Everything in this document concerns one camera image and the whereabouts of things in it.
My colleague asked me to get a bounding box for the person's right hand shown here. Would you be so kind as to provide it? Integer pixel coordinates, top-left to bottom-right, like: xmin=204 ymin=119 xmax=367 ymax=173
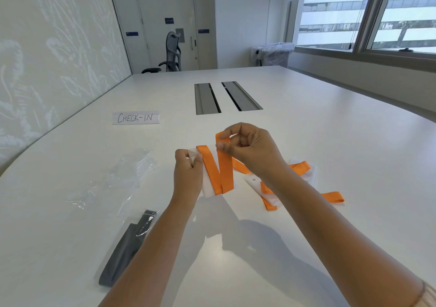
xmin=216 ymin=123 xmax=289 ymax=183

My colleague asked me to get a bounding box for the person's left hand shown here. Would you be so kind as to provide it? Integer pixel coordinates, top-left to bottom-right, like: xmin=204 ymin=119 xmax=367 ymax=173
xmin=173 ymin=148 xmax=204 ymax=200

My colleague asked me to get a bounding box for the white ribbon card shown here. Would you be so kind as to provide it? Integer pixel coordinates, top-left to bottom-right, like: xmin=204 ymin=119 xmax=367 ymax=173
xmin=188 ymin=146 xmax=219 ymax=197

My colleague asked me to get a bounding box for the orange ribbon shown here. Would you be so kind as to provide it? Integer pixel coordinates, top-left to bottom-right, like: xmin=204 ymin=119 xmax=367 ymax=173
xmin=196 ymin=131 xmax=345 ymax=212

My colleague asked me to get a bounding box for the person's right forearm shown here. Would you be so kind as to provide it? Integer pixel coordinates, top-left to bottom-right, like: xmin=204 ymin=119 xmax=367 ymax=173
xmin=262 ymin=167 xmax=427 ymax=307

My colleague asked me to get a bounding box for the person's left forearm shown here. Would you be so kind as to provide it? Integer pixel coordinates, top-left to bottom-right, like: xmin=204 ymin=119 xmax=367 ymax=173
xmin=98 ymin=194 xmax=202 ymax=307

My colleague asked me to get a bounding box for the white card with hole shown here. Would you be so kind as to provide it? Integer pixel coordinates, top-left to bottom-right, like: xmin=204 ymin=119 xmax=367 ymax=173
xmin=243 ymin=161 xmax=319 ymax=209

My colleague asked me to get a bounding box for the white handwritten paper label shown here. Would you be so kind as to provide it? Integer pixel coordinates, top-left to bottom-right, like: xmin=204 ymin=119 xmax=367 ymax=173
xmin=112 ymin=111 xmax=160 ymax=126

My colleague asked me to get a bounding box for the clear plastic bag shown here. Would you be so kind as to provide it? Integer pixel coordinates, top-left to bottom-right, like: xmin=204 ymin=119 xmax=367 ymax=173
xmin=66 ymin=148 xmax=159 ymax=211

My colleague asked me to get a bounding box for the bin with clear liner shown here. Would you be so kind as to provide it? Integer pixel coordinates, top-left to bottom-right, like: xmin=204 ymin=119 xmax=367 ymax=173
xmin=252 ymin=42 xmax=295 ymax=69

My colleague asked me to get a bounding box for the black mesh office chair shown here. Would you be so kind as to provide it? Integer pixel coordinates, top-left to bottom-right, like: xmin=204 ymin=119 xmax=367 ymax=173
xmin=141 ymin=31 xmax=182 ymax=74

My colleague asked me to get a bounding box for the grey ribbon in plastic sleeve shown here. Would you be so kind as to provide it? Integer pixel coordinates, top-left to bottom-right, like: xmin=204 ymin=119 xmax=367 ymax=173
xmin=98 ymin=209 xmax=159 ymax=287

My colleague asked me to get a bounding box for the white door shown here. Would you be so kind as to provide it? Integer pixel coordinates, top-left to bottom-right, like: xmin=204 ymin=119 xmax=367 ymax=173
xmin=134 ymin=0 xmax=200 ymax=73

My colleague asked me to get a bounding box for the grey framed window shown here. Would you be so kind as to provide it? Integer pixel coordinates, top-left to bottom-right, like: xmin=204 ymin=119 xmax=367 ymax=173
xmin=285 ymin=0 xmax=436 ymax=60

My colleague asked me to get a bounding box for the light sleeve cuff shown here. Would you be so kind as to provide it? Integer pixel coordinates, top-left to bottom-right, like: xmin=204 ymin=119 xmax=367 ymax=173
xmin=410 ymin=280 xmax=436 ymax=307

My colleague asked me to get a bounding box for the grey table cable hatch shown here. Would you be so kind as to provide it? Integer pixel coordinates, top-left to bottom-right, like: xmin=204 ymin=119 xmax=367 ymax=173
xmin=221 ymin=81 xmax=264 ymax=112
xmin=194 ymin=83 xmax=222 ymax=115

